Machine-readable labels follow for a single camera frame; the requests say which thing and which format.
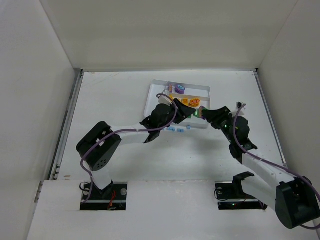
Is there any small yellow lego piece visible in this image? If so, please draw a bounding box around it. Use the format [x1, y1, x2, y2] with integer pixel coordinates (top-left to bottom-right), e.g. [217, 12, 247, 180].
[182, 98, 188, 105]

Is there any yellow orange patterned lego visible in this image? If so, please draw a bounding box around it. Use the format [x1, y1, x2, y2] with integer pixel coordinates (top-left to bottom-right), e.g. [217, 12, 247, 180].
[188, 98, 201, 108]

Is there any green purple yellow lego cluster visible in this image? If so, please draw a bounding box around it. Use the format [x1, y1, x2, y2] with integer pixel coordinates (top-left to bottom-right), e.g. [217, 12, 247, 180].
[193, 106, 206, 119]

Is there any purple round lego piece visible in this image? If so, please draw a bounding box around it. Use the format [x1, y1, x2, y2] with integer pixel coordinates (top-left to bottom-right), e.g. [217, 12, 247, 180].
[174, 84, 186, 95]

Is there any purple butterfly wing lego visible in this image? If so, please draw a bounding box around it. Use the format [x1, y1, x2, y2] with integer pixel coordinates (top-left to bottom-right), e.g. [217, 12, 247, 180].
[167, 83, 173, 93]

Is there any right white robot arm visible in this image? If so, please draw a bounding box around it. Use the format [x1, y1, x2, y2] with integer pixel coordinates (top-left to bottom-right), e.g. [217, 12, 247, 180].
[201, 103, 320, 229]

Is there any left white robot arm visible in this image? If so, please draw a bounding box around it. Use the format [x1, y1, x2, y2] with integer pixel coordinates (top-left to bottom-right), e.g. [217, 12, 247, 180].
[76, 93, 196, 200]

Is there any white divided sorting tray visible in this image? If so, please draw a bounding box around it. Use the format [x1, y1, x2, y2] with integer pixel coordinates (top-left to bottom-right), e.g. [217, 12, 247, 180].
[143, 79, 211, 118]

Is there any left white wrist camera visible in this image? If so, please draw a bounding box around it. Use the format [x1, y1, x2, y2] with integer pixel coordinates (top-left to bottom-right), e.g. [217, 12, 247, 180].
[156, 93, 172, 106]

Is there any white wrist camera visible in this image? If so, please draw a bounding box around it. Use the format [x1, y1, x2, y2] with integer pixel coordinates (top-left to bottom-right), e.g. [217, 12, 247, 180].
[156, 93, 172, 106]
[231, 101, 246, 117]

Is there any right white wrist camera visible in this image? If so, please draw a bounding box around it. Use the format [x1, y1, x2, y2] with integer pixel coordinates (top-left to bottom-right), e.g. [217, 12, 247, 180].
[231, 101, 246, 117]

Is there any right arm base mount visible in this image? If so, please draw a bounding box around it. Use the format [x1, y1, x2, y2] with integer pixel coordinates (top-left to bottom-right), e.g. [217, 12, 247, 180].
[214, 171, 268, 211]

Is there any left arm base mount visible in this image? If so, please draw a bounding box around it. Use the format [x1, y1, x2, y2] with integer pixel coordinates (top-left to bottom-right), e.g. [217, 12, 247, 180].
[79, 182, 128, 211]

